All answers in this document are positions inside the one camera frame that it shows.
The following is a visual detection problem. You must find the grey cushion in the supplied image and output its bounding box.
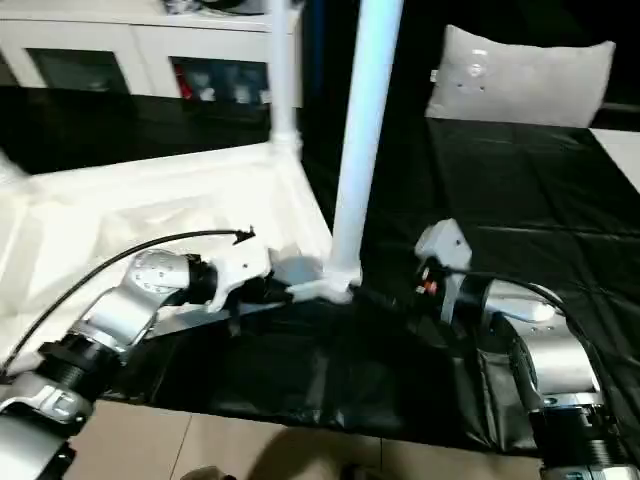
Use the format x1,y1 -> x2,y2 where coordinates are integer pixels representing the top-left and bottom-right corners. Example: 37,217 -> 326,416
423,24 -> 618,128

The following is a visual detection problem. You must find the white plastic table top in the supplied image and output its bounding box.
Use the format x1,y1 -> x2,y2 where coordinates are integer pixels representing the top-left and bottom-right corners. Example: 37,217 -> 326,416
0,138 -> 365,382

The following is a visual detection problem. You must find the grey round container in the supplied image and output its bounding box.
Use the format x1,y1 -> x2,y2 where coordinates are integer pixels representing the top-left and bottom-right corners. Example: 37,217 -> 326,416
199,0 -> 267,15

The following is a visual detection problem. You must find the dark rounded robot body part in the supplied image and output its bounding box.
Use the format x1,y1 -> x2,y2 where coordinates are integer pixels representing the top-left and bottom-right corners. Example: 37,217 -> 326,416
181,464 -> 232,480

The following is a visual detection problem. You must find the white flat board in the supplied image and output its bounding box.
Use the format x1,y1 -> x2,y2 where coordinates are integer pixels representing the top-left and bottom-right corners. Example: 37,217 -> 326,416
591,126 -> 640,195

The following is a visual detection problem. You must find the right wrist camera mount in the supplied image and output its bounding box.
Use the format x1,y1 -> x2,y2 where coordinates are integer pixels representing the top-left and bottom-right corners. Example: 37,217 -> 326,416
413,217 -> 475,327

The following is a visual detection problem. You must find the black box with gold label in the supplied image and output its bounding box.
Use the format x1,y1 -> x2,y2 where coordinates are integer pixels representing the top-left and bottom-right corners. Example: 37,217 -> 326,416
298,0 -> 452,122

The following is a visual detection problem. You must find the black tangled cable pile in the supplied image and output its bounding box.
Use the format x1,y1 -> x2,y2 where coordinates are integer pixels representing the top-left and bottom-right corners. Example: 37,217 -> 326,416
163,0 -> 202,17

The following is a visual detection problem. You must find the white cabinet with glass doors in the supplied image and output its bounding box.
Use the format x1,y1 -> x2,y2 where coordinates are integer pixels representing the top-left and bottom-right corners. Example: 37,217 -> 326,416
0,0 -> 307,110

